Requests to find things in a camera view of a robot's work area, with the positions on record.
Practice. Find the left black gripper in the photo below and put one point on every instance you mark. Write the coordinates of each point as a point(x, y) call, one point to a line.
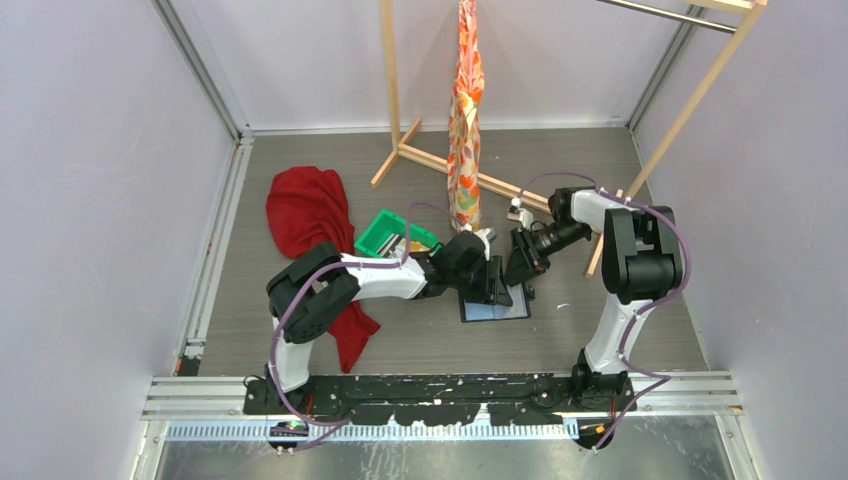
point(492, 287)

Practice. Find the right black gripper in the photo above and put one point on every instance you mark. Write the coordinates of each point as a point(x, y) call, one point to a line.
point(524, 266)

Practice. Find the black card holder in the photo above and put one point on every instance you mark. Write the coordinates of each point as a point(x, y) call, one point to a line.
point(521, 297)

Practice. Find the green plastic bin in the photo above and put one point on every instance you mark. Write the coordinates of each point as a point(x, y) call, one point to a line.
point(387, 236)

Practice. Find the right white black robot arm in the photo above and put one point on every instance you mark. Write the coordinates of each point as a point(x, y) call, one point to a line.
point(641, 263)

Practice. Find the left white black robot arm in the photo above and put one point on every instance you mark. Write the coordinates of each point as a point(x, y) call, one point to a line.
point(309, 295)

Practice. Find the orange floral tote bag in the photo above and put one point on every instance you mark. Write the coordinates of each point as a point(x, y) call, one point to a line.
point(463, 161)

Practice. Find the red cloth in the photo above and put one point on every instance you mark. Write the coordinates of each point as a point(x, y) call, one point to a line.
point(307, 206)

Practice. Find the wooden clothes rack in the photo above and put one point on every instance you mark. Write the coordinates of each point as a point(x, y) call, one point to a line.
point(735, 18)

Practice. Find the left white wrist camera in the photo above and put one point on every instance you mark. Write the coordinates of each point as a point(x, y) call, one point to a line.
point(487, 236)

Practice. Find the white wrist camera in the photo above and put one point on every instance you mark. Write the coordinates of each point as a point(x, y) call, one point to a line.
point(517, 212)
point(487, 236)

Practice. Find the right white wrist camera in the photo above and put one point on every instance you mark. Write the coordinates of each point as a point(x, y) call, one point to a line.
point(517, 212)

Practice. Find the perforated metal rail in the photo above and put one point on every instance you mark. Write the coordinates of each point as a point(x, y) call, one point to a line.
point(298, 431)

